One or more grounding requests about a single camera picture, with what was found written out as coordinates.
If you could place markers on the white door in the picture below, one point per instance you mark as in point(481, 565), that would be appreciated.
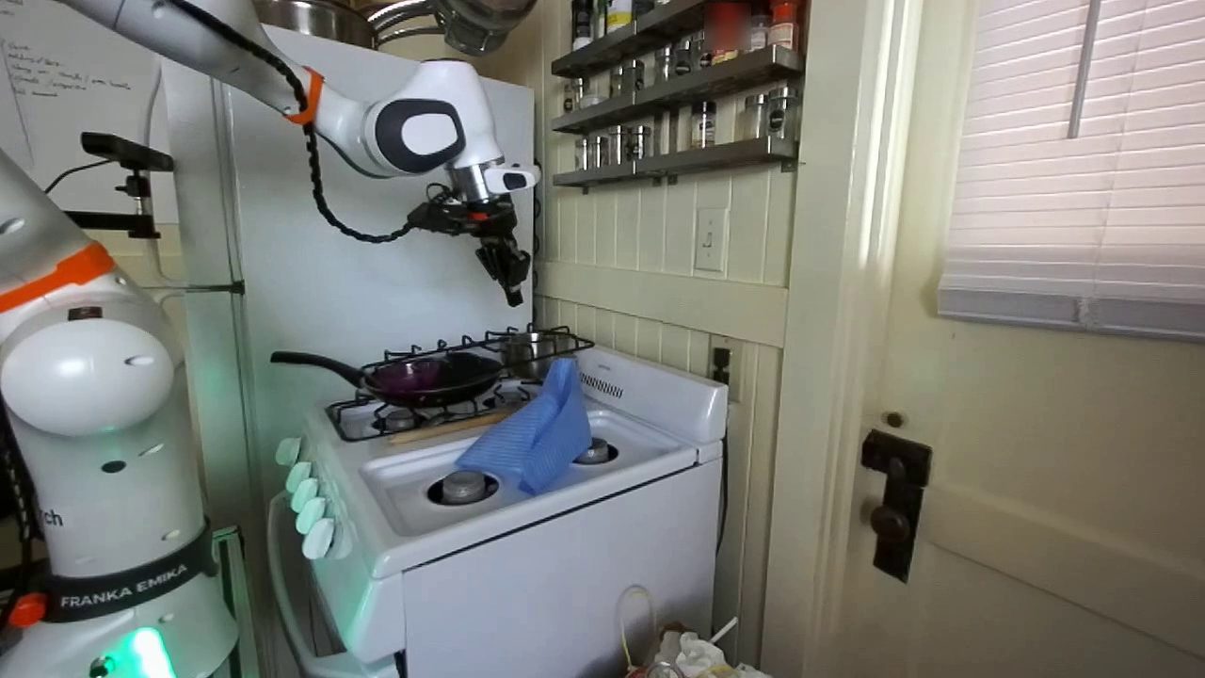
point(1060, 529)

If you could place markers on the black camera on stand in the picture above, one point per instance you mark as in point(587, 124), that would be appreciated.
point(137, 168)

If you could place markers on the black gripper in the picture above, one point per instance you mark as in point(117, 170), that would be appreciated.
point(493, 229)

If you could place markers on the black door lock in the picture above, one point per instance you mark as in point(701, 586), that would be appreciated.
point(894, 517)

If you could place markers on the metal spice rack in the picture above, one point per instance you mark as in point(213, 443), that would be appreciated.
point(678, 92)

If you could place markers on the back right stove burner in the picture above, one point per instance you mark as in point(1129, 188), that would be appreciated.
point(596, 455)

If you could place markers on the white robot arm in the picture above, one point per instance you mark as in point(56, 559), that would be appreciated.
point(96, 382)

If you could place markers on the dark frying pan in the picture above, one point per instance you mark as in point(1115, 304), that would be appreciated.
point(411, 379)

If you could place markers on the blue fabric cloth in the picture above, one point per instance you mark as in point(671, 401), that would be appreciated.
point(539, 443)

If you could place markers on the white window blind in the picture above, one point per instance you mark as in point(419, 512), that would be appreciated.
point(1081, 168)

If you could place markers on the black wall outlet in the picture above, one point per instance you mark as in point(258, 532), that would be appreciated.
point(722, 362)

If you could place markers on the white refrigerator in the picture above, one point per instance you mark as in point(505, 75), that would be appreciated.
point(292, 249)

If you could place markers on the white gas stove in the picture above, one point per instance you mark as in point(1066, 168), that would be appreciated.
point(378, 581)

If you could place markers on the wall light switch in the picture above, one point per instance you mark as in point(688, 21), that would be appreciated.
point(708, 246)

